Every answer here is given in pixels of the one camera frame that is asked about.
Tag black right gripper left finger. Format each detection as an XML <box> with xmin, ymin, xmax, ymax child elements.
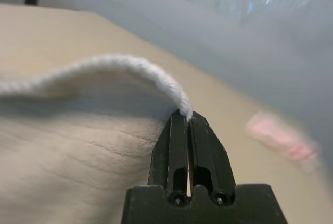
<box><xmin>147</xmin><ymin>109</ymin><xmax>190</xmax><ymax>206</ymax></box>

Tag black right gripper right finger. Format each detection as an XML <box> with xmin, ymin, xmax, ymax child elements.
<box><xmin>189</xmin><ymin>111</ymin><xmax>237</xmax><ymax>206</ymax></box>

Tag beige towel with white trim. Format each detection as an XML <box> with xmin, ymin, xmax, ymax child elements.
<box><xmin>0</xmin><ymin>53</ymin><xmax>195</xmax><ymax>224</ymax></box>

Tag pink folded towel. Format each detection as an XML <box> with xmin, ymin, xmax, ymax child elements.
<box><xmin>246</xmin><ymin>110</ymin><xmax>319</xmax><ymax>172</ymax></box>

